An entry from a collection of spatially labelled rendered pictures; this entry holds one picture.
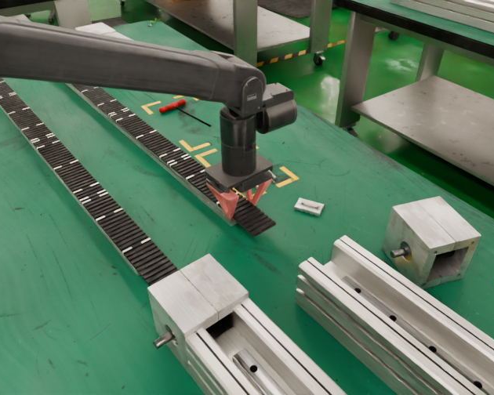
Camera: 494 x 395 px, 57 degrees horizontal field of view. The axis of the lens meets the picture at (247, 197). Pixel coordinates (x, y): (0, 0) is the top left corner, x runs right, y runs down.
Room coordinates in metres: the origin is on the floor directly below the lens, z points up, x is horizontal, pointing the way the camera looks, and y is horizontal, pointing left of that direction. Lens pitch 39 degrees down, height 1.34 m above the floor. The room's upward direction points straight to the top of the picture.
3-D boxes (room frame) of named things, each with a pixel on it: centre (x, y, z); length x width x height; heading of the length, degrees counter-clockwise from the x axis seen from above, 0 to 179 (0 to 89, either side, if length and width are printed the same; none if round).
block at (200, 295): (0.38, 0.07, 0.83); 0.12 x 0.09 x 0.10; 129
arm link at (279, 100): (0.65, -0.02, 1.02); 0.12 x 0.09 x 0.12; 125
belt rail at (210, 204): (1.00, 0.32, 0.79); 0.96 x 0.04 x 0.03; 39
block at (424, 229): (0.52, -0.28, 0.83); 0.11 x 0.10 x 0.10; 108
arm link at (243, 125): (0.63, 0.01, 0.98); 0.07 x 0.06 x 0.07; 125
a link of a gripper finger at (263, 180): (0.63, 0.00, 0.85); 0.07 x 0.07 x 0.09; 39
